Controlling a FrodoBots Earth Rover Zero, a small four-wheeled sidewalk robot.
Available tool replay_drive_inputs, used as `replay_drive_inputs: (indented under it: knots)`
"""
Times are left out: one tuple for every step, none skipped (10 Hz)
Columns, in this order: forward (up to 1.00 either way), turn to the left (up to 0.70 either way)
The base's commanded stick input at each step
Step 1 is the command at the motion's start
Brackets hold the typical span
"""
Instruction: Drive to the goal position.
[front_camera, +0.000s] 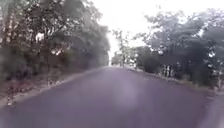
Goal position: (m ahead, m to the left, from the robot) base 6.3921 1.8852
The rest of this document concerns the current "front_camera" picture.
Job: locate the row of trees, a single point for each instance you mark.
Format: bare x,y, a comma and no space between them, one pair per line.
180,50
50,36

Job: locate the grey asphalt road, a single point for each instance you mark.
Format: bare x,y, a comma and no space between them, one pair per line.
110,100

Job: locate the brown dirt verge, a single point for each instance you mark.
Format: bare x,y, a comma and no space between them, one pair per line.
23,87

